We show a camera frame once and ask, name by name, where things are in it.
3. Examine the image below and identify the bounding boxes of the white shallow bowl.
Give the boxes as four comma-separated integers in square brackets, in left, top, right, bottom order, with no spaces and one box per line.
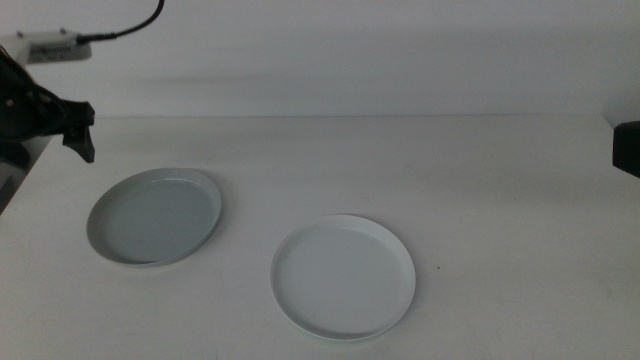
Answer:
[269,213,417,343]

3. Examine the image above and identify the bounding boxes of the grey shallow bowl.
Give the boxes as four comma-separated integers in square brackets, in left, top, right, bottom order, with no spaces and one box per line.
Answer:
[86,167,223,268]

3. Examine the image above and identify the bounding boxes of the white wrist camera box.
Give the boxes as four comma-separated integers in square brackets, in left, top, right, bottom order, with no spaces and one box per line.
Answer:
[0,28,94,66]

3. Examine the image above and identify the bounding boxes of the black camera cable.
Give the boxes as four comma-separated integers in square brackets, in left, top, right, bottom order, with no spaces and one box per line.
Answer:
[74,0,166,46]

